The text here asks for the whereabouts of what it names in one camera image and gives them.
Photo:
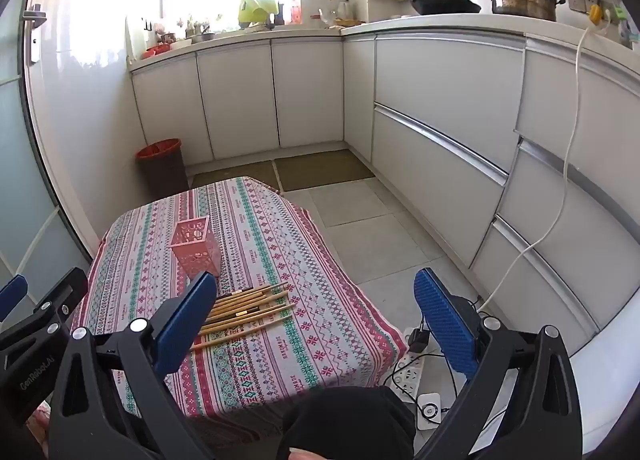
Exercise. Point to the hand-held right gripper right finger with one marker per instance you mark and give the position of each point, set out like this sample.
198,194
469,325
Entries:
444,320

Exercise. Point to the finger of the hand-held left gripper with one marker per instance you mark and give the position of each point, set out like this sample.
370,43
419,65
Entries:
12,295
62,297

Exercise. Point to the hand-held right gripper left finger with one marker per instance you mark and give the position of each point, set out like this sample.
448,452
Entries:
186,319

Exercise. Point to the bundle of bamboo chopsticks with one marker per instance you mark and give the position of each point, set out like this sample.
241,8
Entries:
250,312

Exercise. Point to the pink perforated utensil holder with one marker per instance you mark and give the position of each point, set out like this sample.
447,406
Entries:
196,247

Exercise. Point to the black power adapter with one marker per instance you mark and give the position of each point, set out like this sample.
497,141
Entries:
419,339

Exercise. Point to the white power strip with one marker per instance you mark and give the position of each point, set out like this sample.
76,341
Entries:
406,375

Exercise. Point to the white round charger device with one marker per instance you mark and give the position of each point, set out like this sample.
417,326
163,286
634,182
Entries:
429,411

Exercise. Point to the patterned woven tablecloth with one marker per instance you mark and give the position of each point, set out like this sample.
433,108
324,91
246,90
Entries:
310,320

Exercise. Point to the frosted glass door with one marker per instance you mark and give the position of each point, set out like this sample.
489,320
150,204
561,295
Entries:
25,165

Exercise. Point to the person's black trouser leg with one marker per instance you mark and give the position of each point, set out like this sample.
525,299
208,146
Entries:
350,420

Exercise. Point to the brown floor mat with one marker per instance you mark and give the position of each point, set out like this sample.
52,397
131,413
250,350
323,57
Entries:
232,174
322,168

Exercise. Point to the brown trash bin red rim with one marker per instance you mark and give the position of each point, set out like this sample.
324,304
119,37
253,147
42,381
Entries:
161,168

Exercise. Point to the white cabinet with drawers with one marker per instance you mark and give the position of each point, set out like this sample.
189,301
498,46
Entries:
450,105

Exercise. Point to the white cabinet with hinged doors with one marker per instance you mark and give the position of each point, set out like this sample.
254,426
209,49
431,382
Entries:
235,95

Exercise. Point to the white kitchen countertop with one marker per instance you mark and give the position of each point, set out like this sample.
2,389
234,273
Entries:
440,24

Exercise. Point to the green plastic container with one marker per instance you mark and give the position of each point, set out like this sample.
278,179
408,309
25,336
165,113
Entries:
257,9

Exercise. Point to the red bottle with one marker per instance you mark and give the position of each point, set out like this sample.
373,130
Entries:
295,10

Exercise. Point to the yellow plug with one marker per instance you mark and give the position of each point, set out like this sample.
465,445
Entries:
594,13

